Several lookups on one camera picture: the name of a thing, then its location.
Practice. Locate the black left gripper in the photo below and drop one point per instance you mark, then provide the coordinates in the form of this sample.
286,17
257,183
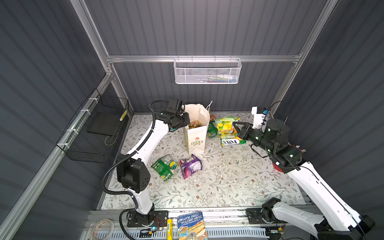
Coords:
186,122

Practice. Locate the yellow marker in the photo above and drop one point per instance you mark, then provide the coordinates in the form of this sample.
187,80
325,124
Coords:
169,229

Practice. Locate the white paper bag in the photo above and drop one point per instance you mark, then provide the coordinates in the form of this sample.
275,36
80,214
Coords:
195,138

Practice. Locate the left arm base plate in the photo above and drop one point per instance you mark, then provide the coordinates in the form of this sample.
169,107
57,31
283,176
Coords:
152,219

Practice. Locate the black wire side basket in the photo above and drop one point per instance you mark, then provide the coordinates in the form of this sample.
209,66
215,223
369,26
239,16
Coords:
98,130

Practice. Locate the orange snack packet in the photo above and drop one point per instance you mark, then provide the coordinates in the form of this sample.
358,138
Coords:
212,118

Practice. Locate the white wire wall basket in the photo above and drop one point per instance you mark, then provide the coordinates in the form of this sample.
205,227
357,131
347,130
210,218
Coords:
207,70

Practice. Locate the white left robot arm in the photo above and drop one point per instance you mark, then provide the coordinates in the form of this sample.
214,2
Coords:
132,171

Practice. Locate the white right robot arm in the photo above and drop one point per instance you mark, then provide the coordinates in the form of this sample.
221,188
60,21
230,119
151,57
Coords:
337,221

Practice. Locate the blue paperback book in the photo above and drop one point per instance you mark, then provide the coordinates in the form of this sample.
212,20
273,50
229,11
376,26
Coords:
192,226

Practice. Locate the purple snack packet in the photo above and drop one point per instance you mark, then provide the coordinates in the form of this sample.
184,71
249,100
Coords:
190,166

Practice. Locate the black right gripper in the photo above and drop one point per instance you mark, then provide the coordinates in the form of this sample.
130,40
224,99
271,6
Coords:
244,130

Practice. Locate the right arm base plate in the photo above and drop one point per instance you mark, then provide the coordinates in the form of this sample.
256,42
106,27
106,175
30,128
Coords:
255,216

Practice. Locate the orange Fox's candy bag large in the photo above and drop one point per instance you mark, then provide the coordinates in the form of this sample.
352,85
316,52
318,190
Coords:
195,124

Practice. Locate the red pen cup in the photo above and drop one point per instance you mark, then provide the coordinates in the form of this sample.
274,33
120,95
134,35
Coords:
286,159

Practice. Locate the white slotted cable duct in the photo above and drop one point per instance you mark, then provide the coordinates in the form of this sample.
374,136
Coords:
235,233

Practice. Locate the green snack packet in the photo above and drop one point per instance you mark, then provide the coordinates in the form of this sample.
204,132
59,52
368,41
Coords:
212,130
166,167

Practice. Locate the green Fox's candy bag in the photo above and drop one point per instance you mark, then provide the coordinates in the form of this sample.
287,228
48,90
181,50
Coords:
227,132

